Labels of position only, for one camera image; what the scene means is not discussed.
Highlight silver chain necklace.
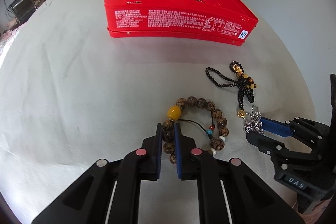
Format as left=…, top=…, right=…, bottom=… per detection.
left=244, top=105, right=264, bottom=134

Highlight floral blanket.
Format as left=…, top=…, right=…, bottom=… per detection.
left=0, top=22, right=27, bottom=56

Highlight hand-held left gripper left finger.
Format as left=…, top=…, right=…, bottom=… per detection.
left=31, top=123, right=163, bottom=224

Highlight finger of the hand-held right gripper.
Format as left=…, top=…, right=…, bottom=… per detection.
left=246, top=133, right=320, bottom=162
left=261, top=116, right=329, bottom=161

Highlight black bead necklace gold charms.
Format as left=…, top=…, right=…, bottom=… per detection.
left=205, top=61, right=259, bottom=119

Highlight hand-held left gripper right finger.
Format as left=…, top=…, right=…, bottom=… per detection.
left=175, top=123, right=305, bottom=224

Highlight red tin box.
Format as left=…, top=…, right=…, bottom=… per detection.
left=103, top=0, right=259, bottom=46

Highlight large bead bracelet yellow bead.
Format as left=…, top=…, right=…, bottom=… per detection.
left=161, top=97, right=228, bottom=165

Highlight black countertop oven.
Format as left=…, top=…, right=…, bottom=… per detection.
left=9, top=0, right=36, bottom=24

